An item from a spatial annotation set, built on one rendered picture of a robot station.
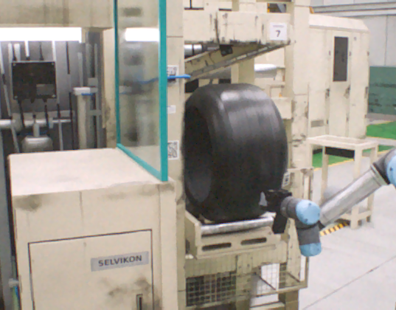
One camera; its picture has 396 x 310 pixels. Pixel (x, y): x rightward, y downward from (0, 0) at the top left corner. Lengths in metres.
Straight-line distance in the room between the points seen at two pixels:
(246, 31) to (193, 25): 0.26
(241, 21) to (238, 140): 0.68
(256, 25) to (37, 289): 1.59
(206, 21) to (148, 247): 1.26
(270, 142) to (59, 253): 0.98
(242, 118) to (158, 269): 0.79
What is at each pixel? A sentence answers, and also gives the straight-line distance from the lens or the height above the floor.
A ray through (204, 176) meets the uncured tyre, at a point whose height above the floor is 1.03.
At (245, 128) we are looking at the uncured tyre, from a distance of 1.95.
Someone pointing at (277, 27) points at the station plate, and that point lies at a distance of 2.48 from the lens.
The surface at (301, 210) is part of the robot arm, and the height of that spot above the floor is 1.09.
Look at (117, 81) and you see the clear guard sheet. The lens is 1.79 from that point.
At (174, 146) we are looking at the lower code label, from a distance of 2.03.
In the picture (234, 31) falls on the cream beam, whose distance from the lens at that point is 2.38.
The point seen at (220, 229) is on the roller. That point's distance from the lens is 2.10.
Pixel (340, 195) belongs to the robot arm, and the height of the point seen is 1.10.
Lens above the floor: 1.57
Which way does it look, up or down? 11 degrees down
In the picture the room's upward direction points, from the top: straight up
